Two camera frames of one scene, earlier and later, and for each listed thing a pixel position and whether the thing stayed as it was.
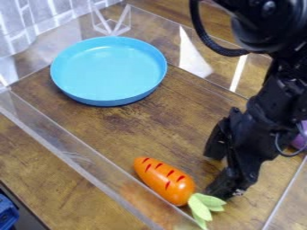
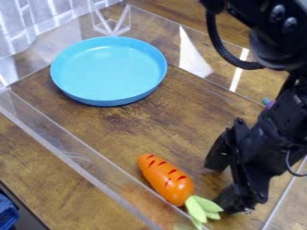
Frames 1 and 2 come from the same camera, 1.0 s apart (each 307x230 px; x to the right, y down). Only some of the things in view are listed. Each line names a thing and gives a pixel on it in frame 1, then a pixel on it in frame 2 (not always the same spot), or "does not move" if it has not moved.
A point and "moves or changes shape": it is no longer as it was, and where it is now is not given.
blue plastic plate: x=107 y=70 does not move
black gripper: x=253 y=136 to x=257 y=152
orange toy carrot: x=172 y=187 moves or changes shape
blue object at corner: x=8 y=214 does not move
